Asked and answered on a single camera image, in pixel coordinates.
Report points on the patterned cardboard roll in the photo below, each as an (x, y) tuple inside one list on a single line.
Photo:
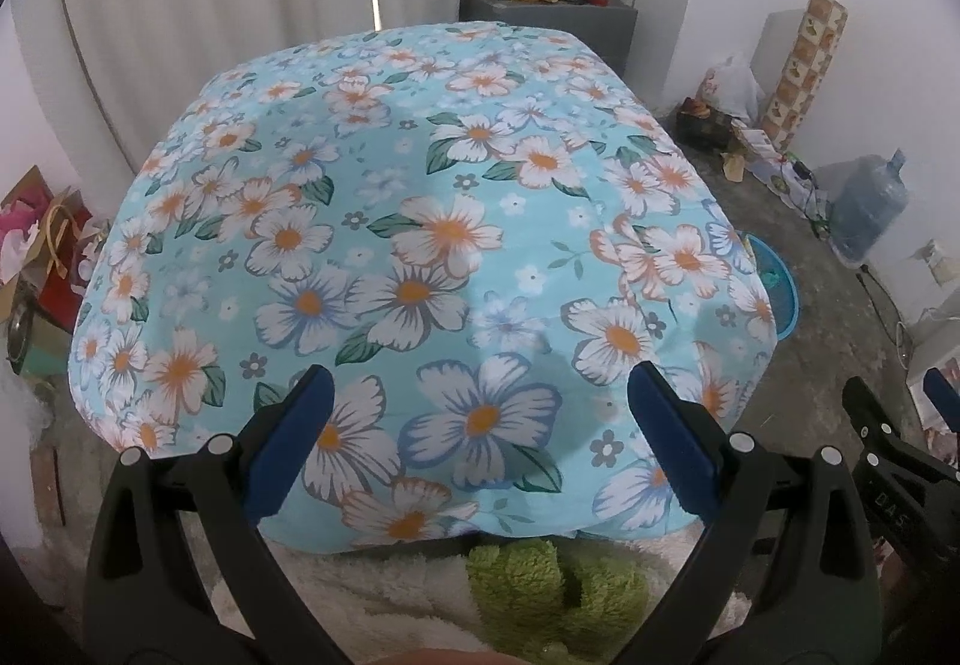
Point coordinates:
[(806, 65)]

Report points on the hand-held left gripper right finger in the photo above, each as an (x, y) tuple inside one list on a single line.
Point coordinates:
[(667, 425)]

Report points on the grey flat board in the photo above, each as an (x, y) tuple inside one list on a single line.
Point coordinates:
[(776, 42)]

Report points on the white fluffy cloth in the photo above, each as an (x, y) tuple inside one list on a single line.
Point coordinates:
[(360, 582)]

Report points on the floral tablecloth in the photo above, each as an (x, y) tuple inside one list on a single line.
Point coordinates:
[(450, 147)]

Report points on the white plastic bag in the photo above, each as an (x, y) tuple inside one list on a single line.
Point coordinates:
[(731, 87)]

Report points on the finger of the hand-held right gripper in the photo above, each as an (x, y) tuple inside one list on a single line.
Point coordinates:
[(946, 402), (874, 414)]

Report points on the white cardboard box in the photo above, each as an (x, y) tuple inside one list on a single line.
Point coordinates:
[(930, 350)]

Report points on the grey cabinet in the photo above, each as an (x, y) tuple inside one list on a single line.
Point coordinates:
[(555, 27)]

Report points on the pink paper bag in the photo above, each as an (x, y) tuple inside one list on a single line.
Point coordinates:
[(22, 215)]

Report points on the green metal tin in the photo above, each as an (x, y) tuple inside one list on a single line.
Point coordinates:
[(41, 350)]

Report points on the brown wooden block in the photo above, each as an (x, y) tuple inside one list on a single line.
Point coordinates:
[(49, 485)]

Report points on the blue water jug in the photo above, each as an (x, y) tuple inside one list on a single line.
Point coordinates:
[(866, 207)]

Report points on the brown paper scrap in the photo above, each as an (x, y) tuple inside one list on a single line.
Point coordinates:
[(735, 166)]

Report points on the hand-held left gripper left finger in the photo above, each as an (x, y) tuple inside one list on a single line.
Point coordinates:
[(300, 425)]

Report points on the green plush cloth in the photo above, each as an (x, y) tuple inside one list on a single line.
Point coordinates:
[(525, 582)]

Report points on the white wall socket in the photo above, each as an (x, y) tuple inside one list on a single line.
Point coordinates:
[(930, 264)]

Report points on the red gift bag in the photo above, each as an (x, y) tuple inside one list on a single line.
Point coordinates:
[(64, 290)]

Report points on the blue plastic basket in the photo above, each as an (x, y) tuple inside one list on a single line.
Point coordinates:
[(784, 305)]

